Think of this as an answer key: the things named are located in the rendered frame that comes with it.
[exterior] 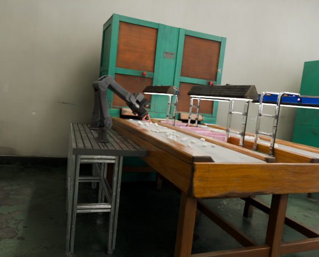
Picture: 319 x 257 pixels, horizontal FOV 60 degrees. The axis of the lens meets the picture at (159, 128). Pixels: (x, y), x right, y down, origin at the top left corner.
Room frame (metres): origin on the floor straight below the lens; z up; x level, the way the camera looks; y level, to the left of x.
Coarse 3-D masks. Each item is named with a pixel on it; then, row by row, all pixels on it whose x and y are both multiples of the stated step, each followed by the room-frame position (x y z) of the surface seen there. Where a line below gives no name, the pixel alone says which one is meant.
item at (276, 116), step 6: (294, 96) 1.78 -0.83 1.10; (276, 108) 1.74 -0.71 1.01; (258, 114) 1.87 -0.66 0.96; (264, 114) 1.83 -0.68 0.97; (276, 114) 1.73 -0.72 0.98; (258, 120) 1.87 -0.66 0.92; (276, 120) 1.73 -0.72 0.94; (258, 126) 1.87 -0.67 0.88; (276, 126) 1.73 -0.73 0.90; (258, 132) 1.86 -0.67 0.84; (252, 150) 1.88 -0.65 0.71; (270, 150) 1.74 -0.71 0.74
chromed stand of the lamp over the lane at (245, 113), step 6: (228, 84) 1.58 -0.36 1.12; (246, 102) 1.64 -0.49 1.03; (246, 108) 1.64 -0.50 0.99; (228, 114) 1.78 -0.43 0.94; (240, 114) 1.68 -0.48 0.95; (246, 114) 1.64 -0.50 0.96; (228, 120) 1.78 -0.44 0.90; (246, 120) 1.63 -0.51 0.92; (228, 126) 1.78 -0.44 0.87; (228, 132) 1.78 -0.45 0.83; (234, 132) 1.71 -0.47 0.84; (240, 132) 1.66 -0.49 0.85; (228, 138) 1.78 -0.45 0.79; (240, 138) 1.65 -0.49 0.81; (240, 144) 1.64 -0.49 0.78
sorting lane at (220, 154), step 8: (128, 120) 2.85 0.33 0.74; (136, 120) 2.95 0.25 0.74; (152, 128) 2.33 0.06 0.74; (160, 128) 2.39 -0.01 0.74; (168, 128) 2.46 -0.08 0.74; (168, 136) 1.95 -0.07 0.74; (184, 136) 2.04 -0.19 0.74; (184, 144) 1.65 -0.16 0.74; (192, 144) 1.69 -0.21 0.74; (200, 144) 1.72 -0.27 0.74; (208, 144) 1.75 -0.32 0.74; (208, 152) 1.46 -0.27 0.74; (216, 152) 1.48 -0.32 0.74; (224, 152) 1.51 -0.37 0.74; (232, 152) 1.54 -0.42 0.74; (216, 160) 1.28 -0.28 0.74; (224, 160) 1.30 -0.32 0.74; (232, 160) 1.32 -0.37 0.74; (240, 160) 1.34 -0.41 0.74; (248, 160) 1.36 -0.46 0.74; (256, 160) 1.38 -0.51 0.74
